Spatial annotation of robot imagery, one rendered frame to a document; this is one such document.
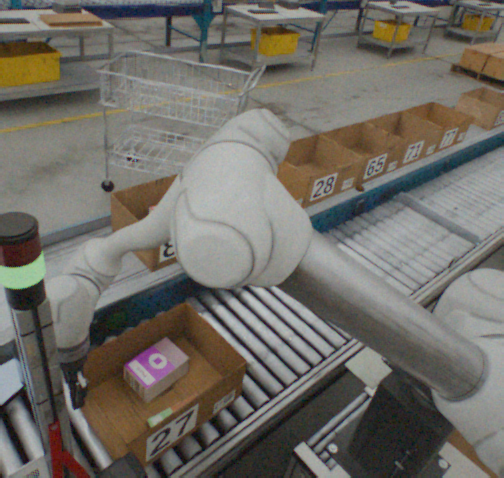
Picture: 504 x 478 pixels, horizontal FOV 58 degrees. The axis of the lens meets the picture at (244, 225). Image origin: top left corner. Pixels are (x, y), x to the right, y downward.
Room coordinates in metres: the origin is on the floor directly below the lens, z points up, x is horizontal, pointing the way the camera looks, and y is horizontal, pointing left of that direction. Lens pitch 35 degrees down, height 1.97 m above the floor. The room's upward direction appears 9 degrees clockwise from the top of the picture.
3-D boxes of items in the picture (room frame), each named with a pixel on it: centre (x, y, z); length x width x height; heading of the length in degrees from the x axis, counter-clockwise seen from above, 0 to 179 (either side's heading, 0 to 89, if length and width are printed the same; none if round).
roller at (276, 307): (1.23, -0.20, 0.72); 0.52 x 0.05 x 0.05; 47
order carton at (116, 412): (0.78, 0.17, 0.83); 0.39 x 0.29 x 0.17; 138
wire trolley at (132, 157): (3.14, 0.59, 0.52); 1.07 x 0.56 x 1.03; 85
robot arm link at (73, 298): (0.69, 0.36, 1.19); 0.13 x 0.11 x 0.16; 1
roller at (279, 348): (1.14, -0.11, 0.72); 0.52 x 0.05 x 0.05; 47
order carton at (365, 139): (2.26, -0.54, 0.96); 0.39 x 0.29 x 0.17; 137
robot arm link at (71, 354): (0.68, 0.36, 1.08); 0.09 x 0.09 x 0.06
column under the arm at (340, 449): (0.71, -0.50, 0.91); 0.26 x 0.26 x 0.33; 46
